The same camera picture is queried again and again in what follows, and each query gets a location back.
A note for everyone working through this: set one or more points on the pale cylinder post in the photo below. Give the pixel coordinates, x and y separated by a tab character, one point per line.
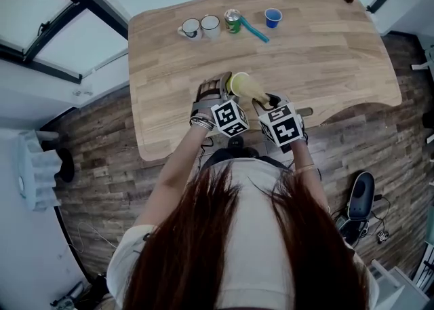
47	135

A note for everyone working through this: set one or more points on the small patterned block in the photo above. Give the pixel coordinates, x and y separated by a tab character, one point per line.
382	236

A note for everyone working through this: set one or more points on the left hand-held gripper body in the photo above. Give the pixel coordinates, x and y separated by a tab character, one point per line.
230	118

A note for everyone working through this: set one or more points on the black round base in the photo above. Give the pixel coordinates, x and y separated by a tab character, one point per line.
66	166

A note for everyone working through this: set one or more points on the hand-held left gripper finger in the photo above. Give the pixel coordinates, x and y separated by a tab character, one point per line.
226	86

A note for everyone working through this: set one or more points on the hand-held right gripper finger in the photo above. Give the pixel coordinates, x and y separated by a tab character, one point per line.
261	108
285	101

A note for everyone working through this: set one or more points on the white shelf unit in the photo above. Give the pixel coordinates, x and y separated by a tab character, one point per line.
390	288

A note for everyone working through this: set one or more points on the person's left forearm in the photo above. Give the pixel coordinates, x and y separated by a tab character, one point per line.
183	156

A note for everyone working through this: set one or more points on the teal plastic stick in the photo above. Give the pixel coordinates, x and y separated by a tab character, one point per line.
254	30

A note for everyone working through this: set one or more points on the person's dark trousers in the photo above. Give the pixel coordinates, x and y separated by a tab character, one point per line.
230	154

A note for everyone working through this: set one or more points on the person's right forearm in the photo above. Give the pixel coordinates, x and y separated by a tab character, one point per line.
301	154

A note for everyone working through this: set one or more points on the blue plastic cup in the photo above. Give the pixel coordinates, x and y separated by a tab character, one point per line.
273	17

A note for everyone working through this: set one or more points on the black oval hard case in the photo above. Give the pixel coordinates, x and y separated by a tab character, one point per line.
361	196

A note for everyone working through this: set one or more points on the open black case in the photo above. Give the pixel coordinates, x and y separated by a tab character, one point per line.
352	230

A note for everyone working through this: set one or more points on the green soda can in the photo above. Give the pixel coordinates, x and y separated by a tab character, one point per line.
233	25

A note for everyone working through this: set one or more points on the person's left hand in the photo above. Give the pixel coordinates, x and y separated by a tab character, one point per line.
210	88

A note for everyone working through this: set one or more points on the white mug with dark rim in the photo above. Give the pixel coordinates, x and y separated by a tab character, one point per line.
190	27

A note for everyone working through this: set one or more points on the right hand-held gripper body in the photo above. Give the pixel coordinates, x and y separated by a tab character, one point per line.
281	127

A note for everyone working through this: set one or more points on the pink wrist band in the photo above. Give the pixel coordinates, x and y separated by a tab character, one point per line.
305	168

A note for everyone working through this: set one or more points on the white side desk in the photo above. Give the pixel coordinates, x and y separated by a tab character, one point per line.
418	66

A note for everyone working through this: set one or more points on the white ridged rack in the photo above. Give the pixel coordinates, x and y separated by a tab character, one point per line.
37	173

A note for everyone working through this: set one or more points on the person's white shirt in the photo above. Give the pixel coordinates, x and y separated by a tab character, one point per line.
254	234

